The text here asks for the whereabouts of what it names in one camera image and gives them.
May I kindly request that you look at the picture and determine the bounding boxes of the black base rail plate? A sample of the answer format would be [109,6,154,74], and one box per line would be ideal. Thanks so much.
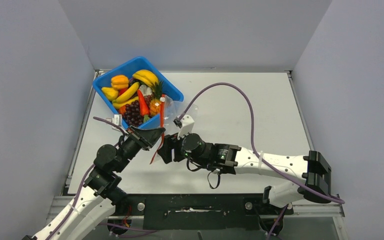
[110,193,284,235]

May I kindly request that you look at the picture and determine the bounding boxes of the orange toy carrot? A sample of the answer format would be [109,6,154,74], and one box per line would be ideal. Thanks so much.
[137,90,150,123]

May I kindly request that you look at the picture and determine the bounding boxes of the white toy garlic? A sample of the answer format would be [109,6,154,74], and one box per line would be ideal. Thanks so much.
[138,84,153,97]

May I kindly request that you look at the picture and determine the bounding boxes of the yellow banana bunch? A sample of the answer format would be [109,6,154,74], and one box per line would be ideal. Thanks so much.
[132,69,160,87]

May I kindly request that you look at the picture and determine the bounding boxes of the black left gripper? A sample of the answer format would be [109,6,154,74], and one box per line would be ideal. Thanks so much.
[115,124,166,173]

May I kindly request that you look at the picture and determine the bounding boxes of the yellow toy banana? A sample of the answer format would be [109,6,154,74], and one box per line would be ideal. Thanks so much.
[112,82,141,104]

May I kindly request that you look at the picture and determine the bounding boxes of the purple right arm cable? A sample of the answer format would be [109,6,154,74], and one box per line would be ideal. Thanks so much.
[178,82,346,205]

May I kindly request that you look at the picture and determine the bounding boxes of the dark purple toy grapes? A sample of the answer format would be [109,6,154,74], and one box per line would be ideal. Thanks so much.
[121,100,144,127]

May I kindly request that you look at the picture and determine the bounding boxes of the yellow toy lemon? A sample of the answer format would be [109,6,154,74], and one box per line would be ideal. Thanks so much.
[101,87,119,102]

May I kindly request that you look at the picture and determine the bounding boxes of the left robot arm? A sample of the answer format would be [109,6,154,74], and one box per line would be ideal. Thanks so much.
[24,126,165,240]

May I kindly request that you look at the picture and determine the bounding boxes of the small red grape bunch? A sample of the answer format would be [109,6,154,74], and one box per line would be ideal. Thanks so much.
[144,94,154,108]

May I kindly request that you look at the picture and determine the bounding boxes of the blue plastic bin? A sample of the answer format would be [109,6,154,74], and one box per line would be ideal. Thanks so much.
[92,56,184,114]

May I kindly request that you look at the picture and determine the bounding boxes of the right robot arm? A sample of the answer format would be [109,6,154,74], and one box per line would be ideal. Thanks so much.
[157,133,333,214]

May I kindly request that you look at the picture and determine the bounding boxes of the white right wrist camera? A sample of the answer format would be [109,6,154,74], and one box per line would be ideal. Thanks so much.
[173,114,195,140]

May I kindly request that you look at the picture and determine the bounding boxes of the orange toy bell pepper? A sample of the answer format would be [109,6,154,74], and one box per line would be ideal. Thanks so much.
[110,74,130,90]

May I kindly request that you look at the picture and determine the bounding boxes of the orange toy pineapple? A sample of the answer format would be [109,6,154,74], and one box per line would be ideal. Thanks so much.
[149,81,164,116]

